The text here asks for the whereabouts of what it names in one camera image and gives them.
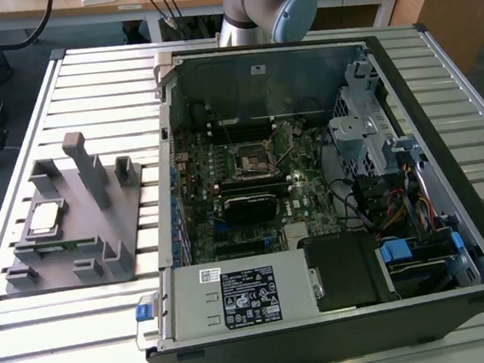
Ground silver CPU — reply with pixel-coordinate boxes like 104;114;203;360
27;202;66;235

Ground metal locking lever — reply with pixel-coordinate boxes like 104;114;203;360
272;142;299;167
216;111;236;150

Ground metal socket cover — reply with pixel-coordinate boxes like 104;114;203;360
266;118;301;167

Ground CPU socket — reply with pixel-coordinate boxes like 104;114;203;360
229;138;279;181

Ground grey plastic parts rack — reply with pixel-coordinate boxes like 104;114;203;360
0;126;155;296

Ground green RAM stick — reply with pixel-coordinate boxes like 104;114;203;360
32;236;96;256
220;181;291;202

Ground wooden desk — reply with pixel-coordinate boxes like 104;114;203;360
0;0;409;64

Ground silver power supply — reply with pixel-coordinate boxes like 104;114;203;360
163;249;322;343

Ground black graphics card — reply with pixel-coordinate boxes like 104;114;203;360
220;192;280;228

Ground black expansion slot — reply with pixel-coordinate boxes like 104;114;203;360
211;237;268;261

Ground round coin battery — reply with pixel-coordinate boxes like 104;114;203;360
290;117;308;138

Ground green motherboard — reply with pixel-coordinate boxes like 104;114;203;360
167;109;364;269

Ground silver chipset heatsink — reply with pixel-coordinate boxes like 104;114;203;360
282;220;312;247

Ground silver drive cage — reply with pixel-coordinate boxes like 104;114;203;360
320;57;402;182

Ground black PC case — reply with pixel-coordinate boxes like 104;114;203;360
115;15;484;363

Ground black plastic shroud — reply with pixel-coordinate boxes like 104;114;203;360
294;226;399;314

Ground hard disk in blue carrier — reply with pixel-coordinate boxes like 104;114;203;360
378;231;468;300

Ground silver disk bay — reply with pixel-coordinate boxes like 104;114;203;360
372;209;484;305

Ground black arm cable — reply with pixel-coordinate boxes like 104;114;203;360
0;0;61;52

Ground red wire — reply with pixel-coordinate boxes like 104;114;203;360
387;189;407;209

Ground yellow wire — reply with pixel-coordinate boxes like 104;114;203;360
377;210;407;231

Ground orange wire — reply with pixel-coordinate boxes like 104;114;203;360
421;195;440;227

